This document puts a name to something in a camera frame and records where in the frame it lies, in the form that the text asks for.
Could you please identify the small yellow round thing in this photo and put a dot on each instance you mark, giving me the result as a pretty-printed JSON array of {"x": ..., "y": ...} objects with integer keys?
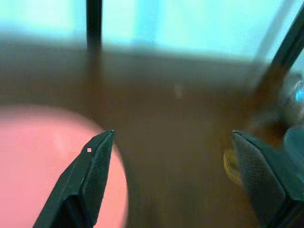
[{"x": 229, "y": 166}]

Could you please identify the dark teal cup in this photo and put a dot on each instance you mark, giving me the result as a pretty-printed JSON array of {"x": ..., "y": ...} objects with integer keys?
[{"x": 295, "y": 145}]

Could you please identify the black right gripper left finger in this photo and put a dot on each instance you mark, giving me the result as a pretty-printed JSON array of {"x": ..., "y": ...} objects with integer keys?
[{"x": 80, "y": 185}]

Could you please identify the black metal post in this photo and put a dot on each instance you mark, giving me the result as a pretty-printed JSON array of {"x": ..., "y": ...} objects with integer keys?
[
  {"x": 288, "y": 40},
  {"x": 94, "y": 23}
]

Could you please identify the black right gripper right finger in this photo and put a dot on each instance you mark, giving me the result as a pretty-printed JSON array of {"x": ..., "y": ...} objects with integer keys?
[{"x": 266, "y": 185}]

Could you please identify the clear glass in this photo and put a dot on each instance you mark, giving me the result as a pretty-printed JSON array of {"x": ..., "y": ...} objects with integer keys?
[{"x": 297, "y": 95}]

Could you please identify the dark wooden table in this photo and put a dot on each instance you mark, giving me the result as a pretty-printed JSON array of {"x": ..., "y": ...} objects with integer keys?
[{"x": 166, "y": 114}]

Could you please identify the pink plate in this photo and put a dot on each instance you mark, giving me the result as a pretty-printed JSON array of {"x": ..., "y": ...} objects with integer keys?
[{"x": 35, "y": 154}]

